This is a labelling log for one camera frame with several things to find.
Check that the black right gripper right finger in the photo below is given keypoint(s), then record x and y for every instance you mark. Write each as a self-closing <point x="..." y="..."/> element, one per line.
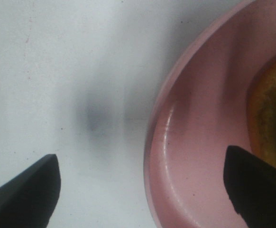
<point x="251" y="186"/>

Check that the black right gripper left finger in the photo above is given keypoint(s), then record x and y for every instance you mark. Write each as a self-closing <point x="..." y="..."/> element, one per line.
<point x="29" y="199"/>

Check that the pink round plate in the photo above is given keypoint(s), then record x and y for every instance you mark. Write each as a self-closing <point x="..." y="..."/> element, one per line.
<point x="199" y="111"/>

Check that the toy burger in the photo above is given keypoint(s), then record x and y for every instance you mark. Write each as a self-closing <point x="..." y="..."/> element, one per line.
<point x="261" y="114"/>

